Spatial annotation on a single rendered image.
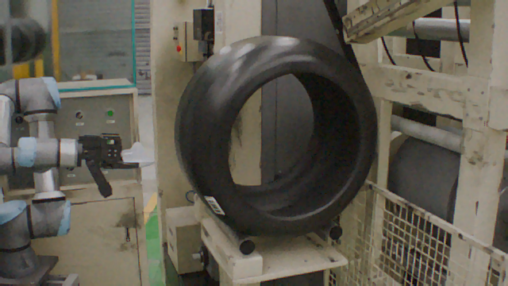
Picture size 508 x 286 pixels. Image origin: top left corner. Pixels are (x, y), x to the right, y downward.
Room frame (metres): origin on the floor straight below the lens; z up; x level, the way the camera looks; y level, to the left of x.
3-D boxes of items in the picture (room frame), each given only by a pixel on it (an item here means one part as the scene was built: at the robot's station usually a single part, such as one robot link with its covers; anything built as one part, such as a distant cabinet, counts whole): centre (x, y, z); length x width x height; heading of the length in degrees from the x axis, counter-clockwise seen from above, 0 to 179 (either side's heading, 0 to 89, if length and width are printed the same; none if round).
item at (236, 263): (1.47, 0.08, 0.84); 0.36 x 0.09 x 0.06; 20
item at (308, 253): (1.52, -0.05, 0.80); 0.37 x 0.36 x 0.02; 110
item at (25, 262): (1.48, 0.81, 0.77); 0.15 x 0.15 x 0.10
